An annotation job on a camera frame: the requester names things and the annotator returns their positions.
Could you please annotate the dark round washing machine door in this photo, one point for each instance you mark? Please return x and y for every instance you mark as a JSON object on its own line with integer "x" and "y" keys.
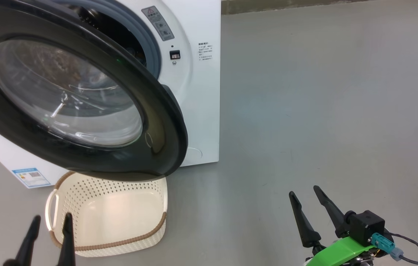
{"x": 157, "y": 122}

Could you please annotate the cream perforated laundry basket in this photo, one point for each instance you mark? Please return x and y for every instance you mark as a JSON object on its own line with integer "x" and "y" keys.
{"x": 120, "y": 214}

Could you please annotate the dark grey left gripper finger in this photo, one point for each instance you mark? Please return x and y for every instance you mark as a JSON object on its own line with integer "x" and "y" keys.
{"x": 26, "y": 251}
{"x": 68, "y": 247}

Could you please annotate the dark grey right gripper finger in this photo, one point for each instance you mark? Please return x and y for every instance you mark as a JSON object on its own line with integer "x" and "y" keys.
{"x": 307, "y": 229}
{"x": 332, "y": 214}

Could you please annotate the grey warning sticker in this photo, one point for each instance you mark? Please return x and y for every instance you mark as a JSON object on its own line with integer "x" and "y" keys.
{"x": 158, "y": 23}

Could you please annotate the blue energy label sticker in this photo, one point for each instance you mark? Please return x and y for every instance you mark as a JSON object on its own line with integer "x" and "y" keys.
{"x": 31, "y": 178}

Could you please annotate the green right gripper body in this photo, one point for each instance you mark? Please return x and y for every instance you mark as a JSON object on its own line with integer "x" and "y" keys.
{"x": 342, "y": 251}

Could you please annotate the white front-load washing machine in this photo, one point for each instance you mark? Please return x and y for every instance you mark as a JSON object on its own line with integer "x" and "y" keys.
{"x": 201, "y": 92}

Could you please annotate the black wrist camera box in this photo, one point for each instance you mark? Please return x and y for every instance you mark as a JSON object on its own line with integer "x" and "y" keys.
{"x": 366, "y": 225}

